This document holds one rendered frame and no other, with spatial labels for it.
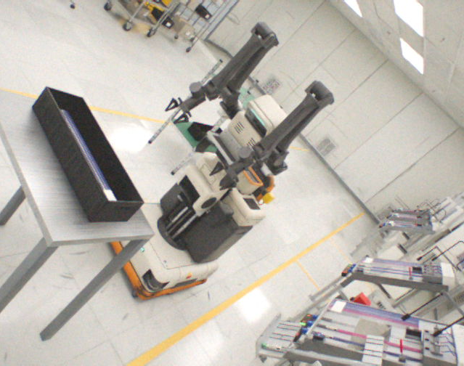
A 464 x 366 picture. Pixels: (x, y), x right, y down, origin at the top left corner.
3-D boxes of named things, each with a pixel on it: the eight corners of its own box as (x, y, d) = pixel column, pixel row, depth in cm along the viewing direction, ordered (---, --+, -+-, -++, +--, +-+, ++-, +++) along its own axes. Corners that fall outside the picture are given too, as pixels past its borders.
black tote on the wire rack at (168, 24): (157, 22, 705) (163, 16, 700) (149, 11, 713) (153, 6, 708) (171, 30, 741) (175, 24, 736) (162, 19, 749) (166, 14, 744)
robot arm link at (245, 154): (269, 159, 183) (258, 145, 186) (267, 148, 172) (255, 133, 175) (247, 173, 182) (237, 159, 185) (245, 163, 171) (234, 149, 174)
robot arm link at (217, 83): (277, 38, 186) (263, 24, 190) (271, 33, 181) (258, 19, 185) (216, 103, 200) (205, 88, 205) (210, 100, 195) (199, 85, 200)
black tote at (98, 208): (127, 221, 147) (144, 202, 143) (89, 222, 132) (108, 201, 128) (69, 115, 168) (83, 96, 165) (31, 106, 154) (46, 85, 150)
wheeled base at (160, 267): (162, 217, 312) (181, 197, 303) (202, 286, 288) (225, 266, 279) (94, 218, 254) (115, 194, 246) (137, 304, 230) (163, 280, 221)
